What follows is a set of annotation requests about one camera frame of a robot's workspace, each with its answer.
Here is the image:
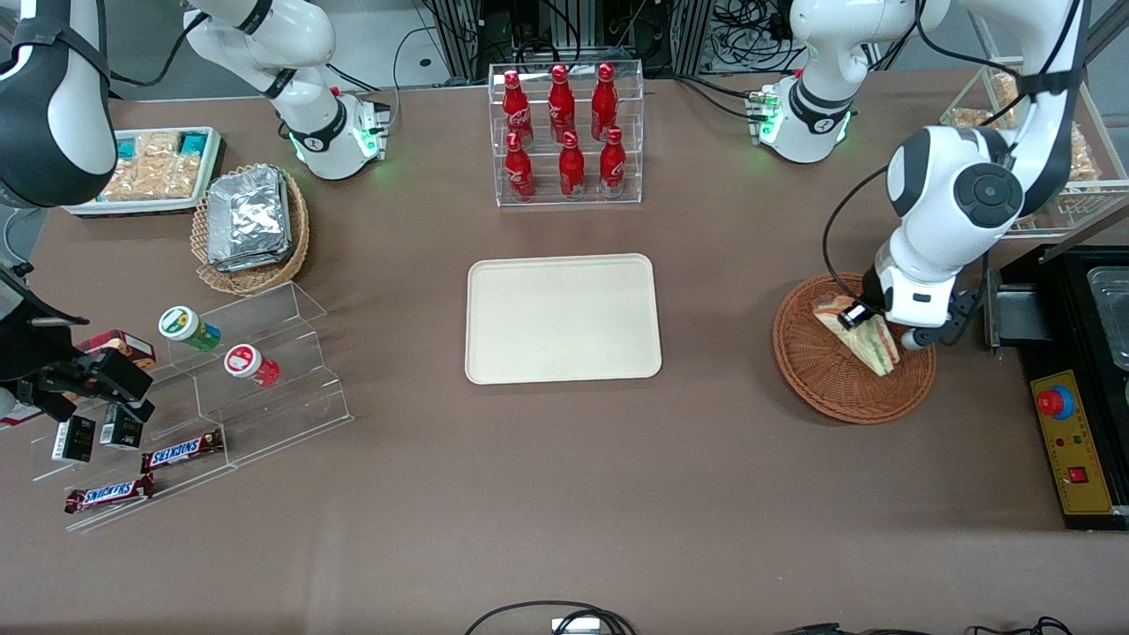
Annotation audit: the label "Snickers chocolate bar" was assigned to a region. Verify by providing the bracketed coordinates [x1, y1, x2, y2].
[64, 474, 156, 514]
[141, 429, 224, 474]

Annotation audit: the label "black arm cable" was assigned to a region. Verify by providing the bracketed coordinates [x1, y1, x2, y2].
[104, 11, 211, 89]
[822, 163, 892, 296]

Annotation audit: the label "thin black cable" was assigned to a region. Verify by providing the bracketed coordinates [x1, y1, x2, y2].
[776, 616, 1075, 635]

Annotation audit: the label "grey metal bar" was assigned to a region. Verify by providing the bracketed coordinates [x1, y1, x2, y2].
[1028, 205, 1129, 265]

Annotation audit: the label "clear acrylic bottle rack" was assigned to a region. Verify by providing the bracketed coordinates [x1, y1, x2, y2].
[488, 60, 645, 208]

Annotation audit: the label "green yogurt cup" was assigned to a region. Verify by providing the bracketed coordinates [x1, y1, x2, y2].
[158, 305, 222, 353]

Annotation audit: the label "small black box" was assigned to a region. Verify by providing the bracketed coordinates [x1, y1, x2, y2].
[51, 415, 97, 464]
[99, 404, 145, 451]

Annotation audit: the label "white wire rack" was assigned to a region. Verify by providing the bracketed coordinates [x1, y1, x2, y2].
[939, 55, 1129, 239]

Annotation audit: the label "red-brown snack box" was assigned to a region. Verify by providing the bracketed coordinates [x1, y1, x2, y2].
[75, 329, 157, 371]

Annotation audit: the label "aluminium profile frame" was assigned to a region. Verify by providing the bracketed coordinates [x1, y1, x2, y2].
[437, 0, 717, 85]

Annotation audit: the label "round brown wicker basket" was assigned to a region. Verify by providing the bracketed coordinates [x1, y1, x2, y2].
[773, 272, 938, 426]

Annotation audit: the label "clear metal-rimmed tray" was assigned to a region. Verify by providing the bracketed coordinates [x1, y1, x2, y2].
[1087, 266, 1129, 371]

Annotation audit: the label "beige rectangular tray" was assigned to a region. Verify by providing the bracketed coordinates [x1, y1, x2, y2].
[465, 253, 662, 385]

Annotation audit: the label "clear acrylic stepped display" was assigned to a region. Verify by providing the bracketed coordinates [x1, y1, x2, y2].
[31, 280, 355, 533]

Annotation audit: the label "red yogurt cup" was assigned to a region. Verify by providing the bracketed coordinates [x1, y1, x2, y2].
[223, 344, 280, 388]

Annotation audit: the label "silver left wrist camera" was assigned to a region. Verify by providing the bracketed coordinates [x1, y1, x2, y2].
[900, 287, 987, 351]

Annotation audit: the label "clear cracker snack bags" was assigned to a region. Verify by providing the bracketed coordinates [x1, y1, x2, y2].
[100, 132, 204, 202]

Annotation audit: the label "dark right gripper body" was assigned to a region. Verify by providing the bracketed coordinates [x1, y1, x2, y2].
[0, 266, 86, 395]

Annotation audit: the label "tangled black cable bundle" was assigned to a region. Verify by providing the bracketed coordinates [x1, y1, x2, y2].
[706, 0, 808, 76]

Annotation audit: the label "yellow control panel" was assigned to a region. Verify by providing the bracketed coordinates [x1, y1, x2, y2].
[1030, 369, 1117, 517]

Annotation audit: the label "white snack tray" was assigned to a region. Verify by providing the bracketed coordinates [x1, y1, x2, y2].
[62, 126, 226, 218]

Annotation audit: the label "red cola bottle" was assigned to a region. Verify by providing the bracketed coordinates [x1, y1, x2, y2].
[504, 132, 536, 202]
[558, 131, 587, 200]
[599, 126, 627, 198]
[548, 63, 576, 142]
[502, 70, 535, 146]
[590, 62, 618, 140]

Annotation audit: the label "black base cables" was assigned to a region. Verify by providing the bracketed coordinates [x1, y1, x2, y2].
[648, 71, 770, 122]

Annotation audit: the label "triangular sandwich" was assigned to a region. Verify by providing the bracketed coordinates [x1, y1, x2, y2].
[811, 294, 901, 377]

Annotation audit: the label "black machine housing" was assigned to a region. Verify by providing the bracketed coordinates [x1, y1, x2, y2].
[983, 245, 1129, 532]

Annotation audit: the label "light tan wicker basket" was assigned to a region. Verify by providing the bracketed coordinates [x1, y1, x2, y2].
[191, 163, 311, 296]

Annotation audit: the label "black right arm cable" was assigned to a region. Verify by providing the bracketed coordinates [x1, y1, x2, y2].
[104, 11, 211, 89]

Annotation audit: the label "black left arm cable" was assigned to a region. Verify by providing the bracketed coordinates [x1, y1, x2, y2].
[822, 163, 892, 296]

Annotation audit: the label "grey metal block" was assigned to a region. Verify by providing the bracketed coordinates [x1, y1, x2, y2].
[983, 265, 1055, 349]

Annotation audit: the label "black looped cable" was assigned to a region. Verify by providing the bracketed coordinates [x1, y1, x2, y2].
[463, 601, 638, 635]

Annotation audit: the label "silver foil pouch stack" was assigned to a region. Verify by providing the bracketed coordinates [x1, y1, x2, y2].
[206, 166, 294, 273]

